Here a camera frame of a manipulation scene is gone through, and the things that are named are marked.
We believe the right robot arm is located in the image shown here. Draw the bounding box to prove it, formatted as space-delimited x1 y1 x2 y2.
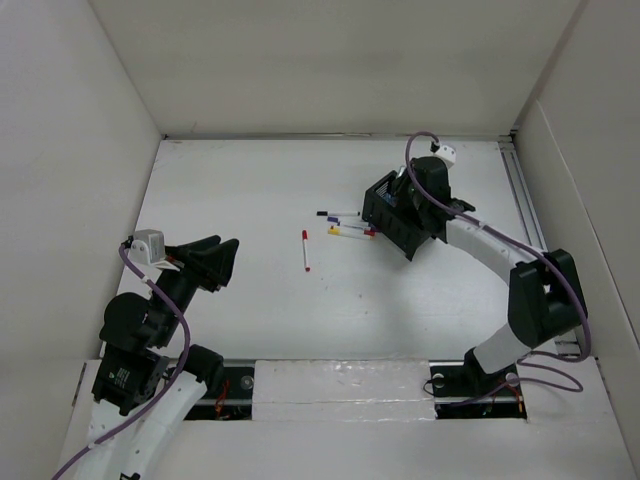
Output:
390 155 592 392

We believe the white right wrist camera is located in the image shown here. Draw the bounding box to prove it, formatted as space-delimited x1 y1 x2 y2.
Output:
430 143 457 169

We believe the black two-compartment organizer box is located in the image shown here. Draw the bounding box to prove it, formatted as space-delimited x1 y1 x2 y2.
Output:
361 170 432 261

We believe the purple-capped white marker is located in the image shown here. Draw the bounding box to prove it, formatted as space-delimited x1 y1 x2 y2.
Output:
326 216 365 225

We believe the white foam block front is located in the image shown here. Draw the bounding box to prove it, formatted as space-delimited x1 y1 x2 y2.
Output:
252 359 435 423

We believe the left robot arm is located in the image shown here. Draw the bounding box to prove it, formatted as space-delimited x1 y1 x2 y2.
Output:
65 230 239 479

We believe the red and purple marker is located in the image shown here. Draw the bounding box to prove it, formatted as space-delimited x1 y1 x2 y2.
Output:
329 225 376 237

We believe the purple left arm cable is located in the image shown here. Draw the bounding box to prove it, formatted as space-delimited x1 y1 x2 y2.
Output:
49 239 194 480

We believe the red-capped white marker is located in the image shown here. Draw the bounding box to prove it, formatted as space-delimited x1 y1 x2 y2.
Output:
301 229 311 272

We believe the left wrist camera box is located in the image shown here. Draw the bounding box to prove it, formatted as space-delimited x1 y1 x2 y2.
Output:
128 229 168 269

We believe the black-capped white marker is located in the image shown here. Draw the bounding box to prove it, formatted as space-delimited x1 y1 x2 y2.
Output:
316 210 361 217

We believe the aluminium rail right edge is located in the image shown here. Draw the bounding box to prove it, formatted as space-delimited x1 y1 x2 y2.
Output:
498 136 582 358

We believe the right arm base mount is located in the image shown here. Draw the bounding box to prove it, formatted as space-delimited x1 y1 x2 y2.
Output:
422 364 526 420

